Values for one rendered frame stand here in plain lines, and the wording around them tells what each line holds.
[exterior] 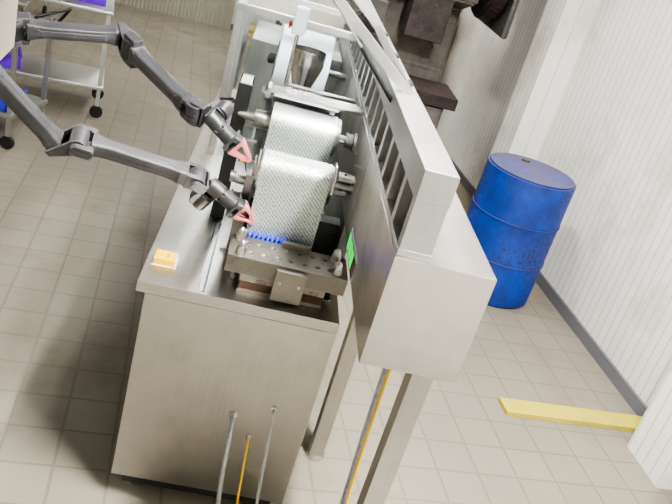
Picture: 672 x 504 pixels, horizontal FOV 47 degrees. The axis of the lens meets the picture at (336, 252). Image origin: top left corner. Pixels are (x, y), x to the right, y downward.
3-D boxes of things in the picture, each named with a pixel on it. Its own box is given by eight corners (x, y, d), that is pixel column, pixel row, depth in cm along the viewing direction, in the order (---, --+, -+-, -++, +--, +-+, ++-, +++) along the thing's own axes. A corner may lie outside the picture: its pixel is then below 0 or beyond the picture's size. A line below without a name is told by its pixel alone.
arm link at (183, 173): (70, 143, 231) (77, 119, 238) (66, 156, 235) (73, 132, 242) (206, 186, 246) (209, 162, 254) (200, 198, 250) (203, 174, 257)
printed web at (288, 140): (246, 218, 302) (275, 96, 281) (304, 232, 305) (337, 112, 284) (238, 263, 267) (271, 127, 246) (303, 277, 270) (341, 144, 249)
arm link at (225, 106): (184, 122, 256) (189, 101, 250) (200, 106, 265) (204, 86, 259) (216, 137, 256) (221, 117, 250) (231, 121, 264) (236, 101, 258)
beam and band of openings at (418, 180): (342, 24, 452) (353, -15, 442) (356, 28, 453) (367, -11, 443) (396, 255, 175) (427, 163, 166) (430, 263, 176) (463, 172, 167)
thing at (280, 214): (245, 233, 263) (256, 185, 255) (311, 249, 266) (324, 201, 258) (244, 234, 262) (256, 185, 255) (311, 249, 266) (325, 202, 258)
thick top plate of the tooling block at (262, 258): (228, 248, 260) (232, 232, 258) (341, 274, 266) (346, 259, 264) (223, 269, 246) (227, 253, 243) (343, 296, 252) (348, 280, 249)
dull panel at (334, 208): (319, 111, 474) (329, 73, 464) (325, 112, 475) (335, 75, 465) (327, 281, 273) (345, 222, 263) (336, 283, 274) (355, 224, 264)
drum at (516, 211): (541, 315, 512) (595, 194, 474) (459, 303, 495) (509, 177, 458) (508, 272, 563) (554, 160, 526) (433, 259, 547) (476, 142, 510)
